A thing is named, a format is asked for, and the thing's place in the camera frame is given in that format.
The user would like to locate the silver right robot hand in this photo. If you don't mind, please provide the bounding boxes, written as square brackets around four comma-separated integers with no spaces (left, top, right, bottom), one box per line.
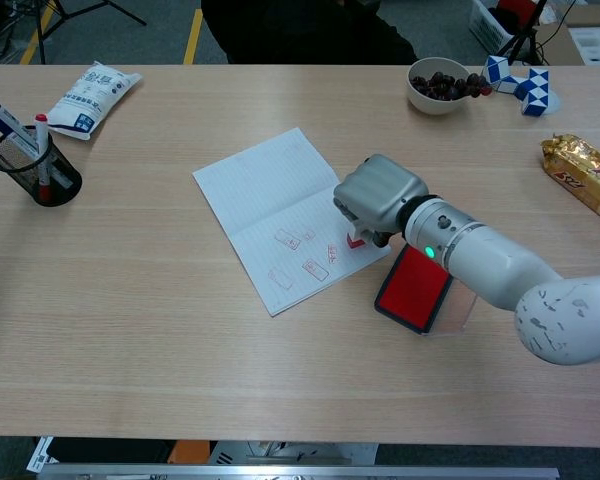
[332,153,430,247]

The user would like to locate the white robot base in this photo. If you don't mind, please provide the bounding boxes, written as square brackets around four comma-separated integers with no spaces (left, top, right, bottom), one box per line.
[209,439,380,467]

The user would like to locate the beige bowl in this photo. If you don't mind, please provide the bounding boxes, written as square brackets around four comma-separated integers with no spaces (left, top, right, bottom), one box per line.
[406,56,474,117]

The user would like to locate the red ink pad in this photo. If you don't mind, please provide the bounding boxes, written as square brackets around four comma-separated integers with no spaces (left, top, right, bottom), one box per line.
[373,243,454,336]

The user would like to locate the white paper sheet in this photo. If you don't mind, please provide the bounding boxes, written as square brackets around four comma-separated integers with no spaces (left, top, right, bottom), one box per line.
[192,127,392,318]

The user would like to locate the dark grape bunch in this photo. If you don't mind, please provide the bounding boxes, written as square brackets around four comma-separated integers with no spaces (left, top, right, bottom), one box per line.
[410,71,494,102]

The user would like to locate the clear ink pad lid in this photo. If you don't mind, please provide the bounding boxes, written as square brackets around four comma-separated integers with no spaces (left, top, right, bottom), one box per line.
[427,279,477,335]

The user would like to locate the person in black clothes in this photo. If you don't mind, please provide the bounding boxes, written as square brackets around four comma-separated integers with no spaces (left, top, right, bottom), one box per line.
[200,0,420,66]

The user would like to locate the blue white snake puzzle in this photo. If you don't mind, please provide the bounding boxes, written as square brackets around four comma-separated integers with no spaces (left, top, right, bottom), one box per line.
[482,54,551,118]

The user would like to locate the white plastic basket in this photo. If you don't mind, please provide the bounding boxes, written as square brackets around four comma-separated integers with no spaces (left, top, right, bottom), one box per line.
[468,0,519,51]

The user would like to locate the gold foil snack packet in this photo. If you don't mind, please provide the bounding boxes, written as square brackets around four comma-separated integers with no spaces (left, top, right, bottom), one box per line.
[539,133,600,229]

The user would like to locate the black tripod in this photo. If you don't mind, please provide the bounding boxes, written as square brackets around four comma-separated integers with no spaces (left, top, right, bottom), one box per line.
[0,0,148,65]
[494,0,551,66]

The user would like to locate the large cardboard box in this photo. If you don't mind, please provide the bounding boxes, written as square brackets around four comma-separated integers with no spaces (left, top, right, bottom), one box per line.
[534,4,600,66]

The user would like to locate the white printed pouch bag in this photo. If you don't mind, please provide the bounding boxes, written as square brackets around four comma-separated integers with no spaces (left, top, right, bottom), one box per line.
[46,60,144,142]

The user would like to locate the orange object under table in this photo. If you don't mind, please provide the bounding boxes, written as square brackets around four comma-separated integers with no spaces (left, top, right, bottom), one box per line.
[168,439,212,465]

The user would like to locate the black mesh pen holder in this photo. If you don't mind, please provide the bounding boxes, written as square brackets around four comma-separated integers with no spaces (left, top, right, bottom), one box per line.
[0,132,83,208]

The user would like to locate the red capped white marker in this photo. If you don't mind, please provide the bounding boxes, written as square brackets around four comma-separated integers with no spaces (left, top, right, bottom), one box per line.
[33,113,51,201]

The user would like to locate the blue and white marker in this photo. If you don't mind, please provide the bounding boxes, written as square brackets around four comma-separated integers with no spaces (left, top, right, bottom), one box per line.
[0,101,40,154]

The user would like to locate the white barcode label sheet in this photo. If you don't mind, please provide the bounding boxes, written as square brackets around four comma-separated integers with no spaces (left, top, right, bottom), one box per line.
[26,436,57,474]

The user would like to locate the aluminium frame rail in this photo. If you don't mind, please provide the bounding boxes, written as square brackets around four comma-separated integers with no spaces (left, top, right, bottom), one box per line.
[37,465,561,480]

